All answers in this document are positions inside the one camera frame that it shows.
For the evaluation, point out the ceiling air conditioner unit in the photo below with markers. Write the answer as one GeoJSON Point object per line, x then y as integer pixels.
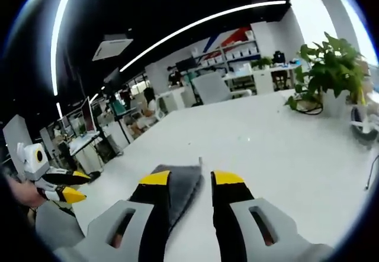
{"type": "Point", "coordinates": [112, 47]}

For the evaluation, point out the white headset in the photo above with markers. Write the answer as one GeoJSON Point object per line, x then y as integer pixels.
{"type": "Point", "coordinates": [362, 127]}

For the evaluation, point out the green leafy potted plant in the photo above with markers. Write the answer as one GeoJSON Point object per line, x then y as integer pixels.
{"type": "Point", "coordinates": [334, 64]}

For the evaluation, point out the yellow plant tag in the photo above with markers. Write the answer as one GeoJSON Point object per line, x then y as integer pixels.
{"type": "Point", "coordinates": [362, 96]}

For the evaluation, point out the shelf with white storage boxes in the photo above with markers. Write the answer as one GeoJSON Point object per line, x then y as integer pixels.
{"type": "Point", "coordinates": [234, 53]}

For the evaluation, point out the white cabinet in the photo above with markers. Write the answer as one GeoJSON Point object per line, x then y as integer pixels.
{"type": "Point", "coordinates": [263, 83]}

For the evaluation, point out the wide ceiling light strip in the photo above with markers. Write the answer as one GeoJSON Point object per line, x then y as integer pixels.
{"type": "Point", "coordinates": [59, 22]}

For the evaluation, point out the white plant pot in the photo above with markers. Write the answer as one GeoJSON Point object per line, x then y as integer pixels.
{"type": "Point", "coordinates": [336, 105]}

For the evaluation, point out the long ceiling light strip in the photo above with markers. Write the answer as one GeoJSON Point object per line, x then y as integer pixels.
{"type": "Point", "coordinates": [207, 19]}

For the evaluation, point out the black monitor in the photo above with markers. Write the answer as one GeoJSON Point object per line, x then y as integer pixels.
{"type": "Point", "coordinates": [186, 64]}

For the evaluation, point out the large bright window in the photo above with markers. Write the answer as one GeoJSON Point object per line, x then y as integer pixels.
{"type": "Point", "coordinates": [314, 22]}

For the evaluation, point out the person's left hand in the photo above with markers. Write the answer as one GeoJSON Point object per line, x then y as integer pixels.
{"type": "Point", "coordinates": [22, 195]}

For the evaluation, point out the grey partition panel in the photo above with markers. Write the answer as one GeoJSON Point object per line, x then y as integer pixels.
{"type": "Point", "coordinates": [17, 132]}

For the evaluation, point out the small green plant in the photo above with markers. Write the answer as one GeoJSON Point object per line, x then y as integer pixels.
{"type": "Point", "coordinates": [262, 62]}

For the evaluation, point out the grey towel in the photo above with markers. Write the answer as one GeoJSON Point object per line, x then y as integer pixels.
{"type": "Point", "coordinates": [186, 185]}

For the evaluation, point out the white office chair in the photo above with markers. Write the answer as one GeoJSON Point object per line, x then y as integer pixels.
{"type": "Point", "coordinates": [211, 89]}

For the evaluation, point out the silver desktop monitor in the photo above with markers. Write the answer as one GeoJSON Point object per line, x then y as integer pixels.
{"type": "Point", "coordinates": [89, 115]}

